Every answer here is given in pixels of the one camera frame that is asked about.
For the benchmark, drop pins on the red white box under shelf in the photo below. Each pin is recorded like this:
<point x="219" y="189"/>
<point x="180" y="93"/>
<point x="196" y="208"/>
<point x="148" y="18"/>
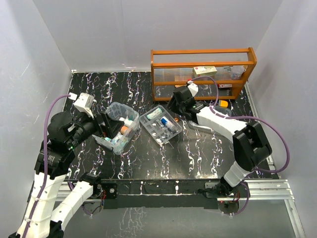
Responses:
<point x="224" y="86"/>

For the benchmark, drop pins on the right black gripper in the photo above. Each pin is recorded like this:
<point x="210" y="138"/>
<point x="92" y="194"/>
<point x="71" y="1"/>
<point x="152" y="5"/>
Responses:
<point x="172" y="106"/>

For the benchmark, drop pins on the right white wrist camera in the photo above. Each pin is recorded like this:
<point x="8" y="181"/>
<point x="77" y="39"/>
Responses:
<point x="193" y="88"/>

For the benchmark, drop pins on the brown medicine bottle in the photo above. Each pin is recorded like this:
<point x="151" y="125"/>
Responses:
<point x="124" y="129"/>

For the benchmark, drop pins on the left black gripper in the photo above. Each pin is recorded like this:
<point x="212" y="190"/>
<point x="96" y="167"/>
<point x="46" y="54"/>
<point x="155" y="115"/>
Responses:
<point x="112" y="126"/>

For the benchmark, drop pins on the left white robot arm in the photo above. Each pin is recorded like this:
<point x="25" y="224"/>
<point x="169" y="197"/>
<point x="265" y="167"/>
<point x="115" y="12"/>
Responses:
<point x="63" y="133"/>

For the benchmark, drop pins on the clear kit lid black handle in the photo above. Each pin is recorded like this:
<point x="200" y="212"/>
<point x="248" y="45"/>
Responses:
<point x="218" y="109"/>

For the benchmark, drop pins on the yellow grey small device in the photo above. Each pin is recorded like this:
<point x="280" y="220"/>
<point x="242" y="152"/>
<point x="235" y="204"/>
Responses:
<point x="223" y="103"/>

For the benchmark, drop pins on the orange wooden shelf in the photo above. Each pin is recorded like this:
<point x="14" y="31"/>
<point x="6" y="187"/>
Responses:
<point x="175" y="67"/>

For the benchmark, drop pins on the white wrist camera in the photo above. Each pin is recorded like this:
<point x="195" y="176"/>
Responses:
<point x="83" y="103"/>
<point x="193" y="88"/>

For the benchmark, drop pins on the white blue cylinder bottle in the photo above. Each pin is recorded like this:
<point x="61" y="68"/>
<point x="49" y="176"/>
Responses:
<point x="168" y="124"/>

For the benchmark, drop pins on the teal tape packet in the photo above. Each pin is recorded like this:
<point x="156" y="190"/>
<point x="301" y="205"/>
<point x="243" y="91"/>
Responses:
<point x="118" y="141"/>

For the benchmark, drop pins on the clear plastic medicine kit box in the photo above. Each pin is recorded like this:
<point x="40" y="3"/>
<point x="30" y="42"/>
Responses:
<point x="115" y="111"/>

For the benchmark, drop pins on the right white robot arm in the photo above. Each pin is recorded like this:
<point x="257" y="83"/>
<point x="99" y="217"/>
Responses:
<point x="250" y="144"/>

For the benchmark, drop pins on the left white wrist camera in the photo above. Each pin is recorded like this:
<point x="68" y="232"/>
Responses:
<point x="83" y="103"/>

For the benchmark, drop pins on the clear plastic tray insert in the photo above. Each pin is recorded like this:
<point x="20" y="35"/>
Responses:
<point x="155" y="128"/>

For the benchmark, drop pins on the white green sachet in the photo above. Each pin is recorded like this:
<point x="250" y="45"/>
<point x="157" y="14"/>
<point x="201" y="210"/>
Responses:
<point x="154" y="113"/>

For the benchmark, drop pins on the beige medicine box on shelf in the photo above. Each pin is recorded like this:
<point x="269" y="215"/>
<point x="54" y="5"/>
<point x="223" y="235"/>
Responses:
<point x="200" y="71"/>

